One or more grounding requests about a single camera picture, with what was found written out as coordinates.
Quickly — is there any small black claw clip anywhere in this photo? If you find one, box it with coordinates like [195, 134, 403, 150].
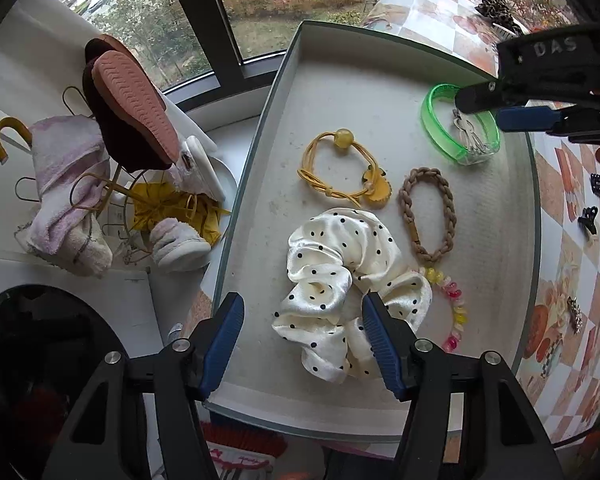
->
[577, 206, 600, 236]

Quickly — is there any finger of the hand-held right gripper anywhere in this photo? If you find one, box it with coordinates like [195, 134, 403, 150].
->
[455, 80, 591, 113]
[496, 104, 600, 146]

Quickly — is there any green translucent bangle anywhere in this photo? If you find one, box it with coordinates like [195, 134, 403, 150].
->
[420, 82, 502, 167]

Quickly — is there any white polka dot scrunchie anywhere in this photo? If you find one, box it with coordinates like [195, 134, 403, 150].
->
[271, 206, 433, 385]

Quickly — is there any gold wire rack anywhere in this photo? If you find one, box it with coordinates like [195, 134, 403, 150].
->
[15, 85, 231, 266]

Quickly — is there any yellow hair tie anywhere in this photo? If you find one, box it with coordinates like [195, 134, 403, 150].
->
[297, 129, 393, 209]

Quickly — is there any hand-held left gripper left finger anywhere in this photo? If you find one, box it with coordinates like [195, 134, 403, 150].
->
[42, 292, 245, 480]

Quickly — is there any leopard print scrunchie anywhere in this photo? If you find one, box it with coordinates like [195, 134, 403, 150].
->
[475, 0, 513, 21]

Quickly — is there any brown braided hair tie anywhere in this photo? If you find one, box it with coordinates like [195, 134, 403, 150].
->
[398, 167, 457, 265]

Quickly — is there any pink towel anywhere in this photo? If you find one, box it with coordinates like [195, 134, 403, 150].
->
[15, 115, 113, 277]

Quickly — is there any colourful bead bracelet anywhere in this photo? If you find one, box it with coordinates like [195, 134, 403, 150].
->
[420, 266, 468, 353]

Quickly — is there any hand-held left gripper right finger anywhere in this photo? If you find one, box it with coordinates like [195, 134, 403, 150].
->
[362, 291, 566, 480]

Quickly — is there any red bristle brush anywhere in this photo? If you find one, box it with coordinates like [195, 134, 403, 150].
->
[200, 420, 288, 461]

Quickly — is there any grey shallow box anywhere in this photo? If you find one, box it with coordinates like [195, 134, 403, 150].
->
[202, 20, 542, 443]

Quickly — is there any dark window frame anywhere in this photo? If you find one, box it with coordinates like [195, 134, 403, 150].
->
[160, 0, 301, 93]

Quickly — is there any black round object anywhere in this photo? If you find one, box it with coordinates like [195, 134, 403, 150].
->
[0, 284, 153, 480]

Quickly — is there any silver rhinestone hair pin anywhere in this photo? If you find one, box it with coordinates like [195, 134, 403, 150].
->
[566, 297, 583, 333]

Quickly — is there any yellow cloth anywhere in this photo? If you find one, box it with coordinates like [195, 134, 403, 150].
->
[130, 180, 231, 246]

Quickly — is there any white plush shoe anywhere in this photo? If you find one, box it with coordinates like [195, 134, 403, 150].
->
[162, 95, 226, 201]
[149, 217, 212, 273]

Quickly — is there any brown slipper pink sole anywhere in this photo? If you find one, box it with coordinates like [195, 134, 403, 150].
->
[82, 35, 181, 171]

